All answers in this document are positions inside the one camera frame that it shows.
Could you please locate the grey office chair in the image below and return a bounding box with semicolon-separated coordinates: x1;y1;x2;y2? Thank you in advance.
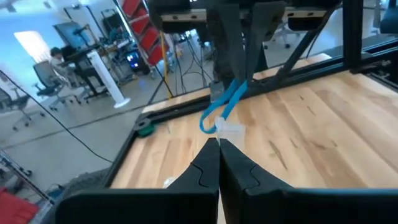
264;18;301;50
0;86;46;131
32;60;82;110

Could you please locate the black aluminium table frame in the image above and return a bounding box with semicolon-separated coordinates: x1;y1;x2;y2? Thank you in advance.
102;0;398;189

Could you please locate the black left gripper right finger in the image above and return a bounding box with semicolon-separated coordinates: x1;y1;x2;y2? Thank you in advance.
220;139;398;224

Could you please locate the tall rack of red bins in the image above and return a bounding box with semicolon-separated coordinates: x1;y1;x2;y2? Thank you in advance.
117;0;171;67

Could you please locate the chrome wire shelf cart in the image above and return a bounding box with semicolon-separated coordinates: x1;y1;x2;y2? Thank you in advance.
0;148;56;224

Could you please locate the person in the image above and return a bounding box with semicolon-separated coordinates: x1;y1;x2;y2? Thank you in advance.
49;46;82;88

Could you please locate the large dark screen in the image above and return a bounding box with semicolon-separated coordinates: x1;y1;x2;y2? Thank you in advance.
52;20;94;50

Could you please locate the long black cable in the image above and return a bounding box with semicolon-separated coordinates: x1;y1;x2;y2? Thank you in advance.
0;70;113;164

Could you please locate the yellow cable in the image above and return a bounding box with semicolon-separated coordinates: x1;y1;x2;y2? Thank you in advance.
158;30;172;98

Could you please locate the red plastic bin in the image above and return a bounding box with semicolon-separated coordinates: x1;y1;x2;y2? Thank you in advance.
0;186;40;224

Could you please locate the black standing desk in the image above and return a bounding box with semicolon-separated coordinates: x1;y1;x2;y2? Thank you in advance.
58;42;108;103

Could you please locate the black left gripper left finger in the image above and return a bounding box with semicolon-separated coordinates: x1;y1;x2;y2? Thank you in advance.
55;138;221;224

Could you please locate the clear plastic zip bag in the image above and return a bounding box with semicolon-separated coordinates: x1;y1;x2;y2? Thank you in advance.
213;116;247;147

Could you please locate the green and black spool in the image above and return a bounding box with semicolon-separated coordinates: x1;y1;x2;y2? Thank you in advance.
133;117;157;139

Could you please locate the computer with blue light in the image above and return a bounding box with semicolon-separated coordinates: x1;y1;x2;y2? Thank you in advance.
125;50;141;70

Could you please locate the blue cable bundle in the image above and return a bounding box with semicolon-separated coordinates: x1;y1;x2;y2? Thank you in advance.
198;78;249;135

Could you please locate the white tower fan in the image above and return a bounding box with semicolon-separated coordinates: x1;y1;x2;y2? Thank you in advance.
86;49;131;109

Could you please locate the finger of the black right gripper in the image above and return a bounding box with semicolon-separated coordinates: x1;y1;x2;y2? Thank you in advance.
221;4;250;88
248;2;285;85

